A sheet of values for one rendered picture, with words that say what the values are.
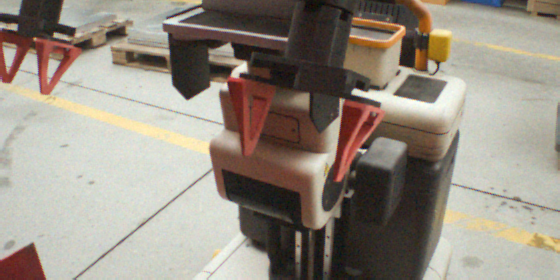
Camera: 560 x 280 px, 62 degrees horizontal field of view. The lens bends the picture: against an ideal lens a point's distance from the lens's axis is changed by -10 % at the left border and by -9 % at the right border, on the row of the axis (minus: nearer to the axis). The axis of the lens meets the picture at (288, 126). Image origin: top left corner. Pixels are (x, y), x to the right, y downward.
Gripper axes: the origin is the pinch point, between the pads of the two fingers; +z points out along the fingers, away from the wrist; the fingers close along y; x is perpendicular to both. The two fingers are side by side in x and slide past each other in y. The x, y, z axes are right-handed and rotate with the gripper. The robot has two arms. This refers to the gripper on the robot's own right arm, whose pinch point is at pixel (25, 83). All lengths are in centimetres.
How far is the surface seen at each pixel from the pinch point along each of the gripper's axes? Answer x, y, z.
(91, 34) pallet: 238, -259, -23
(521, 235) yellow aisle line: 168, 74, 27
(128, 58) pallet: 227, -201, -10
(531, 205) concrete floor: 189, 76, 16
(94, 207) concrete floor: 109, -90, 57
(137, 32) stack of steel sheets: 225, -196, -29
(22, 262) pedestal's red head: -1.3, 7.4, 24.0
